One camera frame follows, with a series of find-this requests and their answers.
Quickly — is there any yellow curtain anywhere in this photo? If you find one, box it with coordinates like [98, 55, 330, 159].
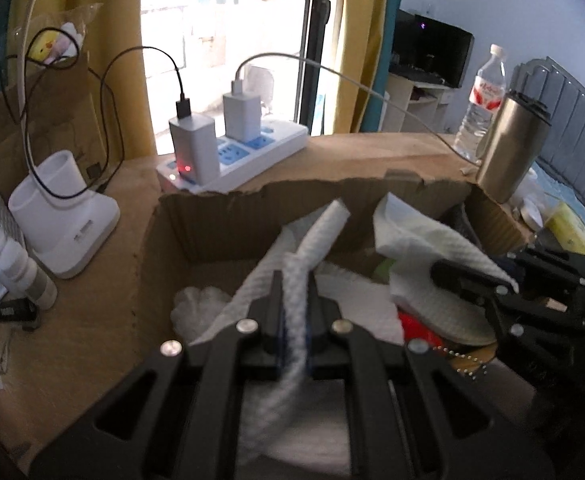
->
[7, 0, 158, 161]
[332, 0, 390, 135]

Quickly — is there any white foam sheet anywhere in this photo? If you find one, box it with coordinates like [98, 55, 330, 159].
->
[373, 192, 519, 347]
[190, 199, 405, 478]

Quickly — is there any black cable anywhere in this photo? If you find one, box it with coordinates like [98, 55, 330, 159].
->
[0, 27, 193, 206]

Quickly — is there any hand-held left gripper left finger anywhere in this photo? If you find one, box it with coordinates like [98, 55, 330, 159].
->
[28, 270, 286, 480]

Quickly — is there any black monitor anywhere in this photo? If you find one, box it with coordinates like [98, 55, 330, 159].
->
[389, 9, 475, 88]

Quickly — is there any metal ball chain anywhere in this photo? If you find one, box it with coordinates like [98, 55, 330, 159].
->
[439, 347, 493, 376]

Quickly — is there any white charger with black plug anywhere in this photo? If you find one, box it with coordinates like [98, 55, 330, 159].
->
[168, 97, 220, 185]

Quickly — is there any grey padded headboard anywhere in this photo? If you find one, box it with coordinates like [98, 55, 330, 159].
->
[509, 56, 585, 211]

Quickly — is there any clear plastic water bottle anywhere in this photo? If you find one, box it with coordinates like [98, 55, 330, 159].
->
[453, 44, 508, 163]

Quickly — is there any brown cardboard box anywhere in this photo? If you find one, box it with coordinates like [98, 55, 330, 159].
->
[131, 170, 534, 480]

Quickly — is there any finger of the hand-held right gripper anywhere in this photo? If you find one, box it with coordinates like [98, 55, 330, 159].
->
[502, 247, 585, 311]
[430, 259, 585, 396]

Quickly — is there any small black device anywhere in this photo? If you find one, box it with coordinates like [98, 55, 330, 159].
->
[0, 297, 40, 331]

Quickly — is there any red round pad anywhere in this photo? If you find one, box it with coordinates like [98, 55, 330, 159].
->
[397, 311, 445, 350]

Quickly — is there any white cable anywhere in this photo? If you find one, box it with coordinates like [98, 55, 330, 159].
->
[233, 52, 480, 163]

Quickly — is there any white power strip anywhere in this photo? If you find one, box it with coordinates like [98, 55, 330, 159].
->
[156, 121, 309, 196]

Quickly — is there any white shelf unit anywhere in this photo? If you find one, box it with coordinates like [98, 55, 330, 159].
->
[379, 72, 455, 133]

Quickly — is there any bubble wrap roll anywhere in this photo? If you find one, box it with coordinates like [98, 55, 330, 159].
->
[171, 286, 233, 343]

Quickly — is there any flat cardboard sheet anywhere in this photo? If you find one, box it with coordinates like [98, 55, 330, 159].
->
[0, 2, 148, 196]

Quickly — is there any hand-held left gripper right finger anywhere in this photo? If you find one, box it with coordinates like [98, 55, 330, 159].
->
[308, 280, 555, 480]

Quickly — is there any plush toy in plastic bag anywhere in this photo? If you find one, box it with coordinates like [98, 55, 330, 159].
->
[26, 22, 84, 67]

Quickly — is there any yellow sponge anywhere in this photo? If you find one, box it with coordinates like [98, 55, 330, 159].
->
[542, 200, 585, 261]

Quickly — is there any stainless steel tumbler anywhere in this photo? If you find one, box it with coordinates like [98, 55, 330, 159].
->
[475, 91, 554, 205]

